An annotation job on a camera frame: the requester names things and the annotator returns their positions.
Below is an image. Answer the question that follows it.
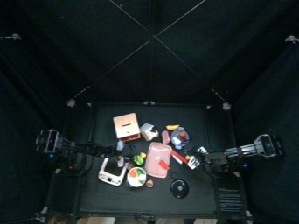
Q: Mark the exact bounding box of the white toy induction cooker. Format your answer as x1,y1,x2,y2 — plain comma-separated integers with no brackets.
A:
98,156,130,187

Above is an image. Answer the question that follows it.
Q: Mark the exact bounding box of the plate with colourful food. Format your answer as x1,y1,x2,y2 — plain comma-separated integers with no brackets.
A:
126,166,148,188

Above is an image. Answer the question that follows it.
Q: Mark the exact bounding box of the red white toy stick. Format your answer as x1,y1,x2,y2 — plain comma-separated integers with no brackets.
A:
171,150,190,165

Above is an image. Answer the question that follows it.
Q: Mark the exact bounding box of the red white striped toy block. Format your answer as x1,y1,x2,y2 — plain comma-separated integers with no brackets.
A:
162,129,172,144

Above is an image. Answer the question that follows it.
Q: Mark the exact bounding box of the pink plastic tray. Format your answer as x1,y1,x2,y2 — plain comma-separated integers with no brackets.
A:
144,141,174,179

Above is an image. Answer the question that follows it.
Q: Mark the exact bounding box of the black printed label sheet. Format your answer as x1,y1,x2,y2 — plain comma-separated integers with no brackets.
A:
216,186,244,218

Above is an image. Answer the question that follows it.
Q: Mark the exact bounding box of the white toy knife block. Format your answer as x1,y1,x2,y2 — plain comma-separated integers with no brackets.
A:
139,122,160,142

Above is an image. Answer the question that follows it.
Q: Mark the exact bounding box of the green toy corn husk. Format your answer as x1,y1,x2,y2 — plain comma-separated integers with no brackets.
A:
132,154,146,166

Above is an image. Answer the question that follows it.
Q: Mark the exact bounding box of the small red toy piece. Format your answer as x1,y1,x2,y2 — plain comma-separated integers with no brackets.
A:
158,160,172,171

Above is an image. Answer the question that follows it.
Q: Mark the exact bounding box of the white slotted toy spatula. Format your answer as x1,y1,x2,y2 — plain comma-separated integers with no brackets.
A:
187,156,202,171

